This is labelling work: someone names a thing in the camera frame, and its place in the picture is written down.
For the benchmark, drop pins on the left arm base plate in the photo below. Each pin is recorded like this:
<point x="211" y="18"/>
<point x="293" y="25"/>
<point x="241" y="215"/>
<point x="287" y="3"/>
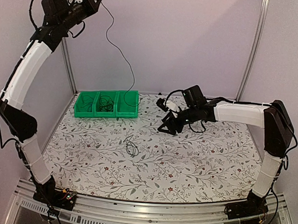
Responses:
<point x="64" y="199"/>

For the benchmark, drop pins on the aluminium front frame rail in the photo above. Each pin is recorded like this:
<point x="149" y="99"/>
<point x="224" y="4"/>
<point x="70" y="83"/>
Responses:
<point x="96" y="210"/>

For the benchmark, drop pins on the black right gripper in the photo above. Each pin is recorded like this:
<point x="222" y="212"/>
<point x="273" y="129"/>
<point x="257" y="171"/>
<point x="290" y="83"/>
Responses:
<point x="172" y="131"/>

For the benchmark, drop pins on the aluminium post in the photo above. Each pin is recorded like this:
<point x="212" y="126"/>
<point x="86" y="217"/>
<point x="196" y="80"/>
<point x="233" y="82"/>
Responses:
<point x="253" y="51"/>
<point x="69" y="71"/>

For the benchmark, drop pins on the aluminium back right post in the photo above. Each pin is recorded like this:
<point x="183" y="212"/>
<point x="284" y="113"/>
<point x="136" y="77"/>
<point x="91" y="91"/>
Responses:
<point x="253" y="51"/>

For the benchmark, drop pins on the green bin right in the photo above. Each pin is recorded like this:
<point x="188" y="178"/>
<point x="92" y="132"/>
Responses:
<point x="127" y="104"/>

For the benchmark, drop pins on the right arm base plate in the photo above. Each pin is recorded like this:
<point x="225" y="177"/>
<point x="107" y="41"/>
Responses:
<point x="247" y="213"/>

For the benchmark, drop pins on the green bin middle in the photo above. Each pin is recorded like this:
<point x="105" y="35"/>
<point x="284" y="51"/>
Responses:
<point x="106" y="104"/>

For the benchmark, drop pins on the green bin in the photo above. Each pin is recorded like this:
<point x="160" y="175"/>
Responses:
<point x="127" y="104"/>
<point x="84" y="106"/>
<point x="106" y="104"/>

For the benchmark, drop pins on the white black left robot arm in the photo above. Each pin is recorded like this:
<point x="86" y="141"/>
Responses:
<point x="23" y="126"/>

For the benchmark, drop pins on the aluminium back left post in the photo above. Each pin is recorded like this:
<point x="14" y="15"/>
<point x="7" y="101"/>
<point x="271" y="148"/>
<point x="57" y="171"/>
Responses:
<point x="69" y="71"/>

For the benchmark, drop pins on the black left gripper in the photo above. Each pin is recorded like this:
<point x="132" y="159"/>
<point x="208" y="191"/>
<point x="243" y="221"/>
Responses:
<point x="92" y="8"/>

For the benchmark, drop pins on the green bin left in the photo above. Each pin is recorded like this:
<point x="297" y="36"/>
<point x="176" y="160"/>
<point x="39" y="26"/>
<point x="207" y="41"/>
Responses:
<point x="84" y="106"/>

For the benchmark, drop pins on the floral patterned table mat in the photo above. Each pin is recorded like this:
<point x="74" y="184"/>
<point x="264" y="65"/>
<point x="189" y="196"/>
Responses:
<point x="130" y="159"/>

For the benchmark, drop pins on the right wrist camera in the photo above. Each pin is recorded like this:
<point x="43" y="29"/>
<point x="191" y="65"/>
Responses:
<point x="161" y="104"/>

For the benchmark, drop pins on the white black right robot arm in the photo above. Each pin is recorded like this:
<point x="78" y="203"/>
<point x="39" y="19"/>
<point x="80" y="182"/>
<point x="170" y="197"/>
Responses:
<point x="271" y="130"/>

